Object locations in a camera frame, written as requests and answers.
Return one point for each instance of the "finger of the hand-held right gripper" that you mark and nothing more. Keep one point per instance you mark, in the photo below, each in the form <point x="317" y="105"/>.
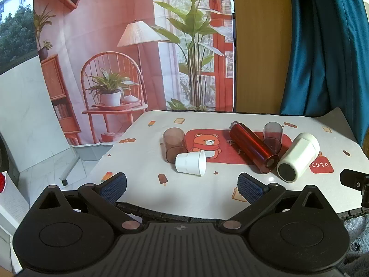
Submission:
<point x="353" y="179"/>

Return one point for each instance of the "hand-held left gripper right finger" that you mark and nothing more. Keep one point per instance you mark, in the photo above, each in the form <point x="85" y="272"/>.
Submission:
<point x="250" y="187"/>

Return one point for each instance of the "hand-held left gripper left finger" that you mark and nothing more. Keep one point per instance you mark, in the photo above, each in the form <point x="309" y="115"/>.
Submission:
<point x="114" y="186"/>

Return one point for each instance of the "small dark translucent cup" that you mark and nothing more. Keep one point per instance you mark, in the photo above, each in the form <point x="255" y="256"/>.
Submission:
<point x="274" y="137"/>

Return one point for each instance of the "white paper cup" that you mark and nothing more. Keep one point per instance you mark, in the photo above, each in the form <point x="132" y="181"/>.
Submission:
<point x="188" y="163"/>

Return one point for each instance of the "brown translucent cup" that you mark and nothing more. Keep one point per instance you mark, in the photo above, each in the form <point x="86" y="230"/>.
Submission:
<point x="173" y="142"/>

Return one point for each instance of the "red metallic bottle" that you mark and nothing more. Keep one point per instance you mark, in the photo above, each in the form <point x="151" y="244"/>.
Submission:
<point x="252" y="145"/>

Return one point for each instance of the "bear print tablecloth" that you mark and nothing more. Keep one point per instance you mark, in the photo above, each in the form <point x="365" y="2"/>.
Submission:
<point x="201" y="196"/>

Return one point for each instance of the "cream white tumbler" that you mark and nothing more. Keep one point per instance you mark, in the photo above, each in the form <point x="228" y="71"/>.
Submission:
<point x="299" y="155"/>

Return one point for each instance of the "grey fuzzy cloth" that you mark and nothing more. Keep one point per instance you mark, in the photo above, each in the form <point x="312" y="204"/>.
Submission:
<point x="357" y="254"/>

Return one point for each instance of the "red object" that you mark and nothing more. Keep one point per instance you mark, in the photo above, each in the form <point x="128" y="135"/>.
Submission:
<point x="2" y="181"/>

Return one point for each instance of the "white board on wheeled stand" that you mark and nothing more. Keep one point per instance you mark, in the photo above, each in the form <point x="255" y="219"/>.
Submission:
<point x="26" y="115"/>

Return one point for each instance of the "teal curtain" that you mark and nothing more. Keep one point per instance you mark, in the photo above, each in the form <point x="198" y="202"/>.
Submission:
<point x="325" y="49"/>

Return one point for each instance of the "wooden panel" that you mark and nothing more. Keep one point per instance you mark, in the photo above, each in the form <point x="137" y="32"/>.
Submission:
<point x="259" y="40"/>

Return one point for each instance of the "printed room wall tapestry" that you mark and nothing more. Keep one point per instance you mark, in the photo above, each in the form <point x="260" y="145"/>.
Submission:
<point x="115" y="28"/>

